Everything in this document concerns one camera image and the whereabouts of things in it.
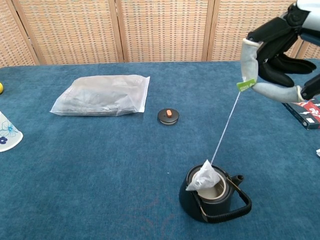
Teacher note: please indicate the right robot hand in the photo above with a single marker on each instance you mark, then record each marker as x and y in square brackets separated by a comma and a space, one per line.
[272, 50]

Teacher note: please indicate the black lid orange knob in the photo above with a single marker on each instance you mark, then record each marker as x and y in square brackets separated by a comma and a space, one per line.
[168, 117]

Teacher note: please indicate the black cast iron teapot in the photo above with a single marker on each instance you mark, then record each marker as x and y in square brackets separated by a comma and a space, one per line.
[190, 202]

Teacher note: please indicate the clear plastic zip bag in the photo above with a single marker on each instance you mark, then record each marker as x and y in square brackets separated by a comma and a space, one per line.
[100, 97]

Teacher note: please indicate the dark box red white print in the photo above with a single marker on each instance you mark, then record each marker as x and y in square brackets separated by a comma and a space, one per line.
[306, 115]

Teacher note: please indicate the woven bamboo folding screen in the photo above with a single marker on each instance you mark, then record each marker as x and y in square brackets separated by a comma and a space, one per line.
[162, 30]

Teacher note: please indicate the crumpled white paper wrapper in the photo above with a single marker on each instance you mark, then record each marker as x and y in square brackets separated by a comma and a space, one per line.
[318, 153]

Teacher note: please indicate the blue carpet table mat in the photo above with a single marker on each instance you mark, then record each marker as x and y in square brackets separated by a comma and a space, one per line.
[100, 175]

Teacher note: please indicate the yellow ball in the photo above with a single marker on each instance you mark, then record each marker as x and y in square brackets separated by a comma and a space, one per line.
[1, 88]

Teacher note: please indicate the white paper cup blue flowers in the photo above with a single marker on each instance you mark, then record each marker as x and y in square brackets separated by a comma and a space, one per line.
[8, 136]

